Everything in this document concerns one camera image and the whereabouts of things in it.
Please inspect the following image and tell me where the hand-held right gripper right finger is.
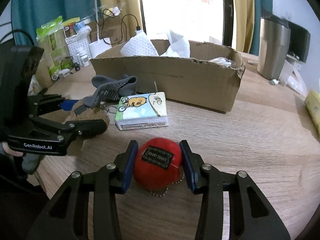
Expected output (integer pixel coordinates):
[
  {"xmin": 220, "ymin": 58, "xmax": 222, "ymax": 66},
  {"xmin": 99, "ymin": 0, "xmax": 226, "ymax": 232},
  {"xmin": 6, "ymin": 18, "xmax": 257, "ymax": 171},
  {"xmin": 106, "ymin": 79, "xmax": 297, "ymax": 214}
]
[{"xmin": 179, "ymin": 140, "xmax": 292, "ymax": 240}]

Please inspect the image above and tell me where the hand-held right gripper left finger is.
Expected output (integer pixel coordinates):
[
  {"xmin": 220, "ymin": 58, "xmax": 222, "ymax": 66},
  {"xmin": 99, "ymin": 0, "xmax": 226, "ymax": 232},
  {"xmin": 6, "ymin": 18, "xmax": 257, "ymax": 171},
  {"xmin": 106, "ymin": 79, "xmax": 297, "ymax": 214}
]
[{"xmin": 26, "ymin": 140, "xmax": 139, "ymax": 240}]

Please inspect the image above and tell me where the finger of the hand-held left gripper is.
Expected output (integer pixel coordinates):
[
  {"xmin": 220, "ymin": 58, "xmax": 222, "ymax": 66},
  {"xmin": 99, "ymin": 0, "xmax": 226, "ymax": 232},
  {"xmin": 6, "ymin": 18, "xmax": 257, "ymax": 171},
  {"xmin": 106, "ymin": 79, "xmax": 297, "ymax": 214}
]
[
  {"xmin": 29, "ymin": 116, "xmax": 108, "ymax": 139},
  {"xmin": 28, "ymin": 88, "xmax": 78, "ymax": 116}
]

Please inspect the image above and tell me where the brown plush keychain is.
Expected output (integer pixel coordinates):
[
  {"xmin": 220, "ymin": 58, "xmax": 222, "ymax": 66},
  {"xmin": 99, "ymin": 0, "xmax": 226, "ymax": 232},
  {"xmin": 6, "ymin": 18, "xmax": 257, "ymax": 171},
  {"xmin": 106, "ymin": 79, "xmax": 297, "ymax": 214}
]
[{"xmin": 65, "ymin": 103, "xmax": 118, "ymax": 141}]

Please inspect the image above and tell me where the red felt ball keychain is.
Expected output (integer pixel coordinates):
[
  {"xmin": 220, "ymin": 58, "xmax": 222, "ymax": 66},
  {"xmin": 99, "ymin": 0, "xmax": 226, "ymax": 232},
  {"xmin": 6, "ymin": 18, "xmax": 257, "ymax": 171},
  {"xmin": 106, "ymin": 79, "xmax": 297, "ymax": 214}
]
[{"xmin": 132, "ymin": 137, "xmax": 187, "ymax": 196}]

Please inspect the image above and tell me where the cardboard box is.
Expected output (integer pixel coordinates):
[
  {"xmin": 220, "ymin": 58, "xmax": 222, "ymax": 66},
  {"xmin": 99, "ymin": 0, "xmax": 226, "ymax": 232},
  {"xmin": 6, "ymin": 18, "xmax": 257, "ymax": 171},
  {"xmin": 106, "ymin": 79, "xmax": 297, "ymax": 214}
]
[{"xmin": 90, "ymin": 39, "xmax": 246, "ymax": 114}]

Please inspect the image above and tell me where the white toilet paper roll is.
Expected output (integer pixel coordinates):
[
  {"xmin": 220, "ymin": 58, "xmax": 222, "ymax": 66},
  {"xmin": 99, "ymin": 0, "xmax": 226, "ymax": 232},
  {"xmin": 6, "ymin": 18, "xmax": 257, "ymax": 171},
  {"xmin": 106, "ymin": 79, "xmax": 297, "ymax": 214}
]
[{"xmin": 120, "ymin": 31, "xmax": 159, "ymax": 58}]

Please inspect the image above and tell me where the person's left hand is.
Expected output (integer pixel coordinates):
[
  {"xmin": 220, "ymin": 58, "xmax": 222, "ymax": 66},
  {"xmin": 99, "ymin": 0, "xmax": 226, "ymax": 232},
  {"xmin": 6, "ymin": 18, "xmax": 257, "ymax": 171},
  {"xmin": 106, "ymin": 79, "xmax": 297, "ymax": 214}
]
[{"xmin": 0, "ymin": 142, "xmax": 24, "ymax": 159}]

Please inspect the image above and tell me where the white power adapter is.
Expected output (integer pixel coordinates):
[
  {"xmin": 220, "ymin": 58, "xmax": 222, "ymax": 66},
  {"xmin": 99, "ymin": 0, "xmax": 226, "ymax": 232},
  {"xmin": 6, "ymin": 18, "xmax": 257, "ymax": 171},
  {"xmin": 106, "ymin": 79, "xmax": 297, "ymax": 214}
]
[{"xmin": 51, "ymin": 68, "xmax": 71, "ymax": 81}]

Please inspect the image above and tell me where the grey sock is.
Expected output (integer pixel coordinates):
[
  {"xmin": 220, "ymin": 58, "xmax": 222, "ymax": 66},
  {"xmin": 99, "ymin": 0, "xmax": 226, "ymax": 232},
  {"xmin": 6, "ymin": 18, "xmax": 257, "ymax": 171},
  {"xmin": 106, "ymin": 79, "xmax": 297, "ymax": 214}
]
[{"xmin": 83, "ymin": 75, "xmax": 138, "ymax": 109}]

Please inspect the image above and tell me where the small green snack packet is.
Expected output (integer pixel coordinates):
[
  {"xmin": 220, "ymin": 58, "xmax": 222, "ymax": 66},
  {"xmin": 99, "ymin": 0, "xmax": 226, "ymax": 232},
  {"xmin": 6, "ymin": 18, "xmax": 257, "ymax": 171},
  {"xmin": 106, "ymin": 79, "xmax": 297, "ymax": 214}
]
[{"xmin": 48, "ymin": 48, "xmax": 72, "ymax": 77}]

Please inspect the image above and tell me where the white pill bottle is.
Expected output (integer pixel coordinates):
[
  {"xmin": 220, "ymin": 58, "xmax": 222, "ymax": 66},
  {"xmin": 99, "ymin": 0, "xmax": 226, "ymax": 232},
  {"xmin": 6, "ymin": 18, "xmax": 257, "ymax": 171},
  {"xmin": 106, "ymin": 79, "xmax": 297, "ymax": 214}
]
[{"xmin": 79, "ymin": 51, "xmax": 90, "ymax": 67}]

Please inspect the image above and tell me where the duck print tissue pack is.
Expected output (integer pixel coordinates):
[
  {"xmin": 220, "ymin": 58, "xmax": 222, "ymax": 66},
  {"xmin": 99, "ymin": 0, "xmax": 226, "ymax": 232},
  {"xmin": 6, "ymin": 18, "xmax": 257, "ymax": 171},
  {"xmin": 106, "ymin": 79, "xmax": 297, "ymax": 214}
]
[{"xmin": 114, "ymin": 91, "xmax": 169, "ymax": 131}]

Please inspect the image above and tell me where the green cracker package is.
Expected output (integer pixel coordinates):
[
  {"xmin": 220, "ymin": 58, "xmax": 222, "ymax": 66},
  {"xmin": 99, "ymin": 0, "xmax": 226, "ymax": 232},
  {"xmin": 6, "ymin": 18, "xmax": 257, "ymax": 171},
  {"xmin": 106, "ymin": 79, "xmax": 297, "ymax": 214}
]
[{"xmin": 36, "ymin": 15, "xmax": 68, "ymax": 55}]

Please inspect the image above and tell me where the white perforated basket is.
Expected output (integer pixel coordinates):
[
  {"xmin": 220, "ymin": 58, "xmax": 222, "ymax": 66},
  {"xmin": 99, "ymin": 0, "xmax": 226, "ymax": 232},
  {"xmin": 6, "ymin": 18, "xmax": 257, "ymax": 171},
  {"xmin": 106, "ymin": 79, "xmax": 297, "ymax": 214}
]
[{"xmin": 65, "ymin": 33, "xmax": 90, "ymax": 64}]

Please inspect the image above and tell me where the jar with yellow lid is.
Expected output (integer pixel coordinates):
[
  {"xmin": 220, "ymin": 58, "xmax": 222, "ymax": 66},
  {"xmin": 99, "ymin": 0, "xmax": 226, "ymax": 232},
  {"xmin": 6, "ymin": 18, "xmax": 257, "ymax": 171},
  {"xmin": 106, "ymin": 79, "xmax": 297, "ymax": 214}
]
[{"xmin": 63, "ymin": 17, "xmax": 81, "ymax": 39}]

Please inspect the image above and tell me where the brown carton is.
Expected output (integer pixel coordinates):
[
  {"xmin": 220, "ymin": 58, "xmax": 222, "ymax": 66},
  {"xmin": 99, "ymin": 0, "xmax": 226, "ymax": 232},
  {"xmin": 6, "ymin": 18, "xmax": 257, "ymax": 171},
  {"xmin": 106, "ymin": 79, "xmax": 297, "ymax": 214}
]
[{"xmin": 87, "ymin": 17, "xmax": 126, "ymax": 46}]

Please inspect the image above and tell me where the clear bag with yellow toy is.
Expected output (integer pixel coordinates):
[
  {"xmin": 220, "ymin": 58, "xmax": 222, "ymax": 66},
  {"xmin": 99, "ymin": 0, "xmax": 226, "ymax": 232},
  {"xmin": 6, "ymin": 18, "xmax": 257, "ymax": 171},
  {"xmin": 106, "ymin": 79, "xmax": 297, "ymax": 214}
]
[{"xmin": 87, "ymin": 2, "xmax": 127, "ymax": 22}]

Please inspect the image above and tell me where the yellow curtain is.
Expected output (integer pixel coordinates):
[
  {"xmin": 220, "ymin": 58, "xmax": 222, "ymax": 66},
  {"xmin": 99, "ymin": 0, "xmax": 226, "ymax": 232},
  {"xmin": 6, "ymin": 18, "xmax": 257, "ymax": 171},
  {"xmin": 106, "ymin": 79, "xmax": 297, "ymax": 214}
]
[
  {"xmin": 230, "ymin": 0, "xmax": 256, "ymax": 54},
  {"xmin": 118, "ymin": 0, "xmax": 141, "ymax": 34}
]

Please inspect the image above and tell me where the white plastic bag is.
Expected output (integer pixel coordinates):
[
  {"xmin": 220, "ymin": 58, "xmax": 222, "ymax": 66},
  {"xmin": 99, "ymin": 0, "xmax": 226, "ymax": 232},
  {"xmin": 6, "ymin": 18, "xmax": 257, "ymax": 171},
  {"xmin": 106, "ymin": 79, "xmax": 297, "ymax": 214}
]
[{"xmin": 277, "ymin": 60, "xmax": 308, "ymax": 96}]

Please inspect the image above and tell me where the yellow packet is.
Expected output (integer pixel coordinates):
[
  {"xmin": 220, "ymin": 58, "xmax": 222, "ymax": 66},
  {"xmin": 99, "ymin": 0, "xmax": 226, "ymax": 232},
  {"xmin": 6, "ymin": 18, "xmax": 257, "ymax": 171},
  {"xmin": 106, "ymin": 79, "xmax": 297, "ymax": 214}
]
[{"xmin": 304, "ymin": 88, "xmax": 320, "ymax": 141}]

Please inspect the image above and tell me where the stainless steel tumbler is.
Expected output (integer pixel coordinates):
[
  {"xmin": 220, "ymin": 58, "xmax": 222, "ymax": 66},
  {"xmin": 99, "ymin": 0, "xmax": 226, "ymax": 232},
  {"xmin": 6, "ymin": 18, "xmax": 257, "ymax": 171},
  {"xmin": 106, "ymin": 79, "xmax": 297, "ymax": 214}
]
[{"xmin": 257, "ymin": 17, "xmax": 292, "ymax": 80}]

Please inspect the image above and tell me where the white computer desk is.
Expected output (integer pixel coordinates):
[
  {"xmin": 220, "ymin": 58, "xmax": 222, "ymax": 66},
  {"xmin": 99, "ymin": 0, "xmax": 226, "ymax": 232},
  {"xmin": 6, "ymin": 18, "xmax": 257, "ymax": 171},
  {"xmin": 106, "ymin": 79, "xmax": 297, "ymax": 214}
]
[{"xmin": 286, "ymin": 53, "xmax": 304, "ymax": 67}]

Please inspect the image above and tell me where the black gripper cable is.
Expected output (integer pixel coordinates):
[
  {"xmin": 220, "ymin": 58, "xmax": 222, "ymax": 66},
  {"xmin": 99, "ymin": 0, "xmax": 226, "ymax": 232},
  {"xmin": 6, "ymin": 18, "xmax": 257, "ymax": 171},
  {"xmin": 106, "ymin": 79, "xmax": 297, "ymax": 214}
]
[{"xmin": 0, "ymin": 21, "xmax": 36, "ymax": 47}]

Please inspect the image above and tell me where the black charging cable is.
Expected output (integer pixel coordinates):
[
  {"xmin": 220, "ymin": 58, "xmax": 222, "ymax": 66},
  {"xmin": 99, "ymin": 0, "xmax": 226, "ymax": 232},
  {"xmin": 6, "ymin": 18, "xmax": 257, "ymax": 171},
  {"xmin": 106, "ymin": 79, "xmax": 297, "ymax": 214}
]
[{"xmin": 96, "ymin": 8, "xmax": 142, "ymax": 47}]

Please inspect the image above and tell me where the black door frame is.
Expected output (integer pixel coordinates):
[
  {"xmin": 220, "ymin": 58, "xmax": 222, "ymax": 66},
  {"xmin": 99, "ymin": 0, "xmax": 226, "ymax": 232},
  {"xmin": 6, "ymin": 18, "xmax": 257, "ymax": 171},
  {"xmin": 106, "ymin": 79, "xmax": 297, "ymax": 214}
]
[{"xmin": 221, "ymin": 0, "xmax": 237, "ymax": 48}]

